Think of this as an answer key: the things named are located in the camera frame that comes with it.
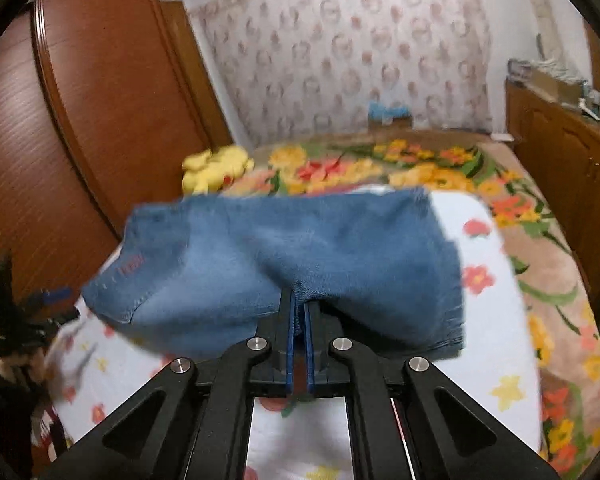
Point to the yellow plush toy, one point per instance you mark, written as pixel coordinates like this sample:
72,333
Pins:
220,162

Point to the brown wooden wardrobe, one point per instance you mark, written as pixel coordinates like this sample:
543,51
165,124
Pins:
80,135

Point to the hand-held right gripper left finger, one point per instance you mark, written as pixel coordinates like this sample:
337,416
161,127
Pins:
290,345

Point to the brown wooden cabinet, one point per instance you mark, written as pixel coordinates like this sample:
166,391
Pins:
570,170

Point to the blue towel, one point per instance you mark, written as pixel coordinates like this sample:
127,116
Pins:
305,245

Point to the floral plush blanket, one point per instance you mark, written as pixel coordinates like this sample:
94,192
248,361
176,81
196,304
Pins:
545,260

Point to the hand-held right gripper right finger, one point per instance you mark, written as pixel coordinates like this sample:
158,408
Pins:
308,350

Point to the white strawberry print blanket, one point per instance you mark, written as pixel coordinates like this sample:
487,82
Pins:
490,320

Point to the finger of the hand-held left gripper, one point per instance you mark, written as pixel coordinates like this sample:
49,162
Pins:
52,295

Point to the person's left forearm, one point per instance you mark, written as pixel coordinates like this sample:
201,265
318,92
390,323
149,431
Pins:
5,425

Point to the blue plush toy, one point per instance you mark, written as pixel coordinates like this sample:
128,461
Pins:
387,110

